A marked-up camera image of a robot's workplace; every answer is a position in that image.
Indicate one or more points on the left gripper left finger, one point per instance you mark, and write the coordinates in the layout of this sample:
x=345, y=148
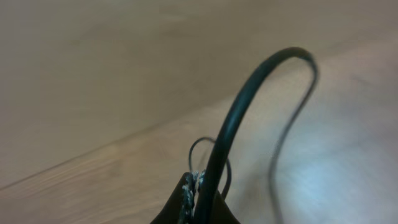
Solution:
x=179, y=207

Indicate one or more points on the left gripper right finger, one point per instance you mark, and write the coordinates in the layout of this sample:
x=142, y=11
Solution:
x=221, y=214

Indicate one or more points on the cardboard back panel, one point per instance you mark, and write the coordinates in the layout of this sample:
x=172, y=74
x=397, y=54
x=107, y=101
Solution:
x=76, y=75

